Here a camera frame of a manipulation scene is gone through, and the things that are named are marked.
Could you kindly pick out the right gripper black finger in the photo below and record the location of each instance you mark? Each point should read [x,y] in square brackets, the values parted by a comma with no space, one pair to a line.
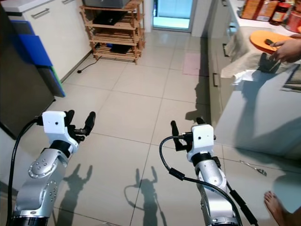
[174,129]
[201,121]

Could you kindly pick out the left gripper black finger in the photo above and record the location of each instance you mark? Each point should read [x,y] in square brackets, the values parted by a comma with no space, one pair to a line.
[90,122]
[69,117]

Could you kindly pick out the orange plate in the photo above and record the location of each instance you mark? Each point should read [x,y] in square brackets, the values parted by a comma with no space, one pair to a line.
[261,40]

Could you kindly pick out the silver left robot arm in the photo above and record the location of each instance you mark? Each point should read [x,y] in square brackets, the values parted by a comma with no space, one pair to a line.
[40,172]

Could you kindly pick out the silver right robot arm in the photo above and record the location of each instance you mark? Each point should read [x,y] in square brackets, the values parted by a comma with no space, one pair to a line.
[214,188]

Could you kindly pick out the person's hand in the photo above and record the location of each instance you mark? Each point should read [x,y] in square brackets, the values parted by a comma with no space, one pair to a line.
[287,51]

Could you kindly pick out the grey board with green edge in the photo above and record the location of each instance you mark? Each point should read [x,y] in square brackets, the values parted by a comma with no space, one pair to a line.
[54,80]

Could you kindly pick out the dark grey fridge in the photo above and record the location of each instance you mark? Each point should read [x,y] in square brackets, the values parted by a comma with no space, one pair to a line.
[21,94]

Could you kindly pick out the grey kitchen cabinet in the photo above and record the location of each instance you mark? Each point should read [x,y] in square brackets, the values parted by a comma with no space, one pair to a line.
[216,61]

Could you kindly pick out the silver metal spoon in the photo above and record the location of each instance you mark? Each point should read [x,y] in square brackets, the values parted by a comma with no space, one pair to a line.
[255,168]

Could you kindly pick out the beige cloth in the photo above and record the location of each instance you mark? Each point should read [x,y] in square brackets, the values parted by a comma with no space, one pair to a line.
[240,54]

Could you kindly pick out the white kitchen cabinet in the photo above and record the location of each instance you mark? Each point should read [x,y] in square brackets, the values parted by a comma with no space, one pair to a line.
[63,33]

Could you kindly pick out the wooden slatted shelf rack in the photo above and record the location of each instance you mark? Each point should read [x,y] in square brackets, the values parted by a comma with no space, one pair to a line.
[134,35]

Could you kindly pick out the small black object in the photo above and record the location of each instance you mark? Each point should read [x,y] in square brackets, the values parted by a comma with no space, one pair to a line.
[269,42]

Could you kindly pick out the glass door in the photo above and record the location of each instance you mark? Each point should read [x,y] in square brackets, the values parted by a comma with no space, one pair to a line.
[171,13]

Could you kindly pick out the person's bare foot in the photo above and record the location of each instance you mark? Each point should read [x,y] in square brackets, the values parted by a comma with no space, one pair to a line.
[276,209]

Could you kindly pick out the grey appliance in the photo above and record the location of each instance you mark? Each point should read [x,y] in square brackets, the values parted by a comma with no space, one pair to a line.
[108,3]

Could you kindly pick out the dark red jar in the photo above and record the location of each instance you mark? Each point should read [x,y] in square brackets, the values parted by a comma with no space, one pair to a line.
[280,14]

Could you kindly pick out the red lidded jar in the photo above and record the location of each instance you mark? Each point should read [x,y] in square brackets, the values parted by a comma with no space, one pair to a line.
[294,22]

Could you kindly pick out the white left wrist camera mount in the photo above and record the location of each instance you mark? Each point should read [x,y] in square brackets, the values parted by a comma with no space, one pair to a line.
[54,125]

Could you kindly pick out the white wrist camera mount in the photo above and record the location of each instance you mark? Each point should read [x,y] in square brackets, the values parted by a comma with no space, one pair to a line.
[201,140]
[54,125]

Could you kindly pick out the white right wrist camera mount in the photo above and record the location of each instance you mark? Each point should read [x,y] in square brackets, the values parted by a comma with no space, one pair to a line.
[201,140]

